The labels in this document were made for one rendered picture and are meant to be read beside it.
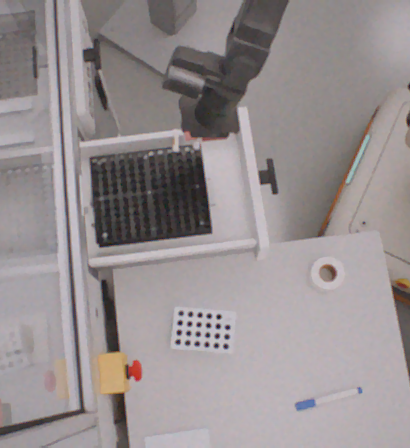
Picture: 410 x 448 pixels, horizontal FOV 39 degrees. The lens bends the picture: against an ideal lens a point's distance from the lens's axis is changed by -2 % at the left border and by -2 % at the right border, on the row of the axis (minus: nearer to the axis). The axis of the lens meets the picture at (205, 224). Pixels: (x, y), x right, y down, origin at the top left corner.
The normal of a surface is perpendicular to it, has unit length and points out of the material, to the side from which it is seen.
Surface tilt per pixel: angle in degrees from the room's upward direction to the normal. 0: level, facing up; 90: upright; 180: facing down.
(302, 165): 0
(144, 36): 5
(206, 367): 0
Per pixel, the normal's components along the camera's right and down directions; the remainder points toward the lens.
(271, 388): 0.00, -0.25
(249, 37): -0.11, 0.73
